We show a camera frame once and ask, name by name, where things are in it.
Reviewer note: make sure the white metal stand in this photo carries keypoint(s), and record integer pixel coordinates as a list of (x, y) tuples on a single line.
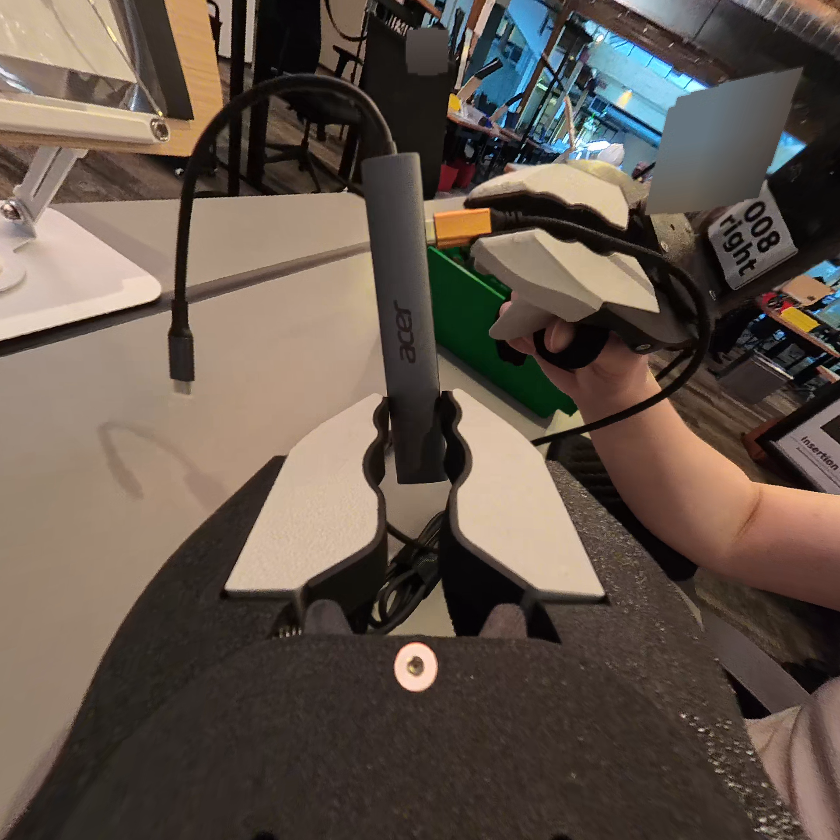
[(79, 282)]

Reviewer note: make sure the person's right hand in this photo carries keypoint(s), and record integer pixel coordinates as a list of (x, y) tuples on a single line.
[(617, 377)]

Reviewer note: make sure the green plastic bin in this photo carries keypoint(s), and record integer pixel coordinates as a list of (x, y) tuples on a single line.
[(472, 328)]

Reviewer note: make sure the black office chair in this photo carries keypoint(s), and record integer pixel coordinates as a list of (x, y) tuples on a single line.
[(315, 115)]

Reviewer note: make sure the black cabinet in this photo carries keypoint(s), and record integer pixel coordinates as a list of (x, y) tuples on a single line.
[(420, 131)]

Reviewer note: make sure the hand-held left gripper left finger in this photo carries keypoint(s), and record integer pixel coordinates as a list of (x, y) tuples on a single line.
[(315, 512)]

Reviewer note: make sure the grey usb hub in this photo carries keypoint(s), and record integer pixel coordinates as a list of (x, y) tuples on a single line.
[(400, 262)]

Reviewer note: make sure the black framed sign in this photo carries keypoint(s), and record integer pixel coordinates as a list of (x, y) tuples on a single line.
[(814, 453)]

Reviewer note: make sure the person's right forearm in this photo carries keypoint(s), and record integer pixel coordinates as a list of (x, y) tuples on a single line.
[(689, 485)]

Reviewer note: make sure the person's pale shirt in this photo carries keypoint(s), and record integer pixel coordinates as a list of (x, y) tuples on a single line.
[(807, 754)]

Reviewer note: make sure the cardboard box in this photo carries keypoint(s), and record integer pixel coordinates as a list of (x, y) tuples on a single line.
[(808, 289)]

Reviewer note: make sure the clear acrylic sheet holder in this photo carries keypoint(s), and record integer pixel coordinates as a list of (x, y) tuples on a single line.
[(65, 72)]

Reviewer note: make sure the cluttered workbench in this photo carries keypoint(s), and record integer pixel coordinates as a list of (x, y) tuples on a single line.
[(499, 128)]

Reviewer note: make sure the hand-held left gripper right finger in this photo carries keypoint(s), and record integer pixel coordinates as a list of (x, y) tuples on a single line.
[(518, 518)]

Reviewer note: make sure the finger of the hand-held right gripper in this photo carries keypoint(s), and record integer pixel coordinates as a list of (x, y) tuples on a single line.
[(577, 275), (564, 187)]

